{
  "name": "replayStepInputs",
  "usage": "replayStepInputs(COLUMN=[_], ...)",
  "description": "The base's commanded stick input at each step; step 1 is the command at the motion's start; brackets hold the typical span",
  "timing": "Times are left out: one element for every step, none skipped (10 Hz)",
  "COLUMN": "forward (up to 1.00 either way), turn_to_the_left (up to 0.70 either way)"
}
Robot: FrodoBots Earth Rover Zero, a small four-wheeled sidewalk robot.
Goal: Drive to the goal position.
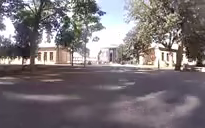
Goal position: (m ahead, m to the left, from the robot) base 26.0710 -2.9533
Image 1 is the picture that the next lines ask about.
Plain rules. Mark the grey asphalt path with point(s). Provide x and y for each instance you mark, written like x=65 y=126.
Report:
x=100 y=100

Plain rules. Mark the large tree with leaning trunk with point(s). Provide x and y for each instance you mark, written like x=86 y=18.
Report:
x=179 y=56

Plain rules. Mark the grey building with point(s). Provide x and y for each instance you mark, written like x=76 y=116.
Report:
x=106 y=55

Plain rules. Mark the white building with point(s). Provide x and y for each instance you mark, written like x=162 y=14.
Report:
x=78 y=58

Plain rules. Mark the tall slim tree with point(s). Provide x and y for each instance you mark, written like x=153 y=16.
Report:
x=85 y=33

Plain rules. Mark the small tree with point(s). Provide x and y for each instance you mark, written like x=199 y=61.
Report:
x=71 y=40

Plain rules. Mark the pale building with dark windows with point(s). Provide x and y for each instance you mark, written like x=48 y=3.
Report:
x=163 y=57

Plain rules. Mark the leafy tree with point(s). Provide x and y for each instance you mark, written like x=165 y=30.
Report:
x=136 y=43

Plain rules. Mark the large tree with forked trunk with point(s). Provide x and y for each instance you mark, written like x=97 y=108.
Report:
x=33 y=50

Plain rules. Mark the tan brick building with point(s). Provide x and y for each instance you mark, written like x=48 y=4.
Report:
x=51 y=55

